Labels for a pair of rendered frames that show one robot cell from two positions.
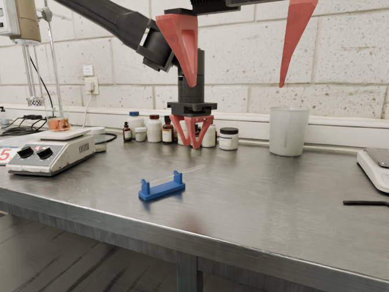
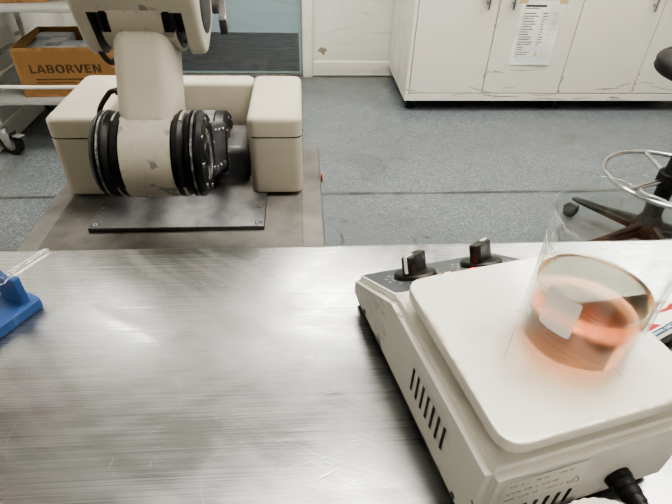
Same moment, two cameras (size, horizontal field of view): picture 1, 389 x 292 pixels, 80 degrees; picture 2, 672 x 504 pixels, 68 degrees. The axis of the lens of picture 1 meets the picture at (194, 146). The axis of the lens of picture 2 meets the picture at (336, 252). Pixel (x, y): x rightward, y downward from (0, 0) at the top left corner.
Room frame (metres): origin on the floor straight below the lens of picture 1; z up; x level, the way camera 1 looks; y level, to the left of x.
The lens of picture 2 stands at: (0.81, 0.20, 1.04)
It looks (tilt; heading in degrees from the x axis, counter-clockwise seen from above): 38 degrees down; 154
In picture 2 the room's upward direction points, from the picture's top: 2 degrees clockwise
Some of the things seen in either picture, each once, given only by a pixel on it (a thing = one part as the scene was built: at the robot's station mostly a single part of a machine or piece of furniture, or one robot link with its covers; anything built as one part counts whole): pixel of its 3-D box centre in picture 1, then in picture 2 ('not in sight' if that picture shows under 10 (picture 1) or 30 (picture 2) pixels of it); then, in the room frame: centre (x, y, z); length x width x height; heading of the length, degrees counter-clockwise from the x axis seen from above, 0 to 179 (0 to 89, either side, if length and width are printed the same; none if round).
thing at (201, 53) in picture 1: (191, 64); not in sight; (0.52, 0.01, 1.01); 0.07 x 0.06 x 0.07; 1
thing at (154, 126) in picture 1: (154, 128); not in sight; (0.94, 0.16, 0.80); 0.06 x 0.06 x 0.11
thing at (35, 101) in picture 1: (31, 75); not in sight; (0.98, 0.66, 1.02); 0.07 x 0.07 x 0.25
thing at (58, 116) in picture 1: (57, 118); (593, 281); (0.69, 0.41, 0.88); 0.07 x 0.06 x 0.08; 143
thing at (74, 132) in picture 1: (62, 132); (540, 334); (0.68, 0.40, 0.83); 0.12 x 0.12 x 0.01; 81
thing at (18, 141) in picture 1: (39, 138); not in sight; (0.97, 0.66, 0.76); 0.30 x 0.20 x 0.01; 158
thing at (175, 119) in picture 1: (190, 126); not in sight; (0.51, 0.01, 0.88); 0.07 x 0.07 x 0.09; 39
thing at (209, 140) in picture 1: (208, 132); not in sight; (0.86, -0.05, 0.80); 0.06 x 0.06 x 0.10
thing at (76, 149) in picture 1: (58, 149); (499, 351); (0.65, 0.40, 0.79); 0.22 x 0.13 x 0.08; 171
